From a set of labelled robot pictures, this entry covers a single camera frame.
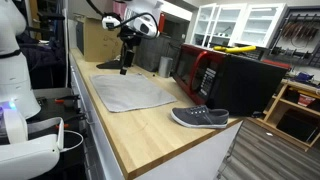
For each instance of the grey towel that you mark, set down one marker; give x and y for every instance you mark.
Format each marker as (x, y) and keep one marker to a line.
(130, 91)

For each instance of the black wedge block with holes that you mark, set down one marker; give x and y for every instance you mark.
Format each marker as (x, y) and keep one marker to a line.
(109, 64)

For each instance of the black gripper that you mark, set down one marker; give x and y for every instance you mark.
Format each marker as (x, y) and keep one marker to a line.
(129, 40)

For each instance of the yellow tool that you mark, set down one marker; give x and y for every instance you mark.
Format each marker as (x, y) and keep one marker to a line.
(235, 49)

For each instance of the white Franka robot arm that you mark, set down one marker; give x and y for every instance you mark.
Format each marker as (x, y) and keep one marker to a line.
(15, 73)

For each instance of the pink sheet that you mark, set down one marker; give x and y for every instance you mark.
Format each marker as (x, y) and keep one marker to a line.
(119, 7)

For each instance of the grey canvas shoe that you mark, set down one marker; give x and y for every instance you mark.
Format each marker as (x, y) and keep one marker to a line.
(200, 117)

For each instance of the red panel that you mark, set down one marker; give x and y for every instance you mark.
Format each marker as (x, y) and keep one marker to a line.
(162, 22)

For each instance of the metal cylinder cup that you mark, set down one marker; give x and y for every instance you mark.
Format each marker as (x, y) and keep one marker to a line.
(165, 66)

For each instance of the blue item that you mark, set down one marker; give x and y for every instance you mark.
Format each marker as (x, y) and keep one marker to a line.
(304, 77)

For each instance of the white workbench base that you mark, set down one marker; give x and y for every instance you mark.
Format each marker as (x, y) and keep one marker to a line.
(93, 140)

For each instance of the black tool pegboard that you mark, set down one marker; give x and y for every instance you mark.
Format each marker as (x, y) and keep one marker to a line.
(300, 36)

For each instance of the cardboard box with blue label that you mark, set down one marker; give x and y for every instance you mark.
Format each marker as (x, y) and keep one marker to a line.
(98, 40)

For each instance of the dark purple bag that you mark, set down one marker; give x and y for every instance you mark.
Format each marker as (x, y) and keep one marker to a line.
(40, 60)

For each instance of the white glass door cabinet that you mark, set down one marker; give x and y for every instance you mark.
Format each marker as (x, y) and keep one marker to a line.
(246, 23)

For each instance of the red and black microwave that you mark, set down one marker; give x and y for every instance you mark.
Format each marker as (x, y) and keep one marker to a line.
(233, 81)

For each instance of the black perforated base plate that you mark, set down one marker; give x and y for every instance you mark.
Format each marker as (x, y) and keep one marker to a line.
(50, 110)

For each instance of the wooden shelf unit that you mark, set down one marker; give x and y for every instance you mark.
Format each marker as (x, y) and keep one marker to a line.
(281, 110)

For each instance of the dark grey fabric bin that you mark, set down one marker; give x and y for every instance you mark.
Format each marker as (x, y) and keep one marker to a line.
(153, 53)

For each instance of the red box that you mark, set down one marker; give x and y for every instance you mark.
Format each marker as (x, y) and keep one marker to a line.
(306, 100)

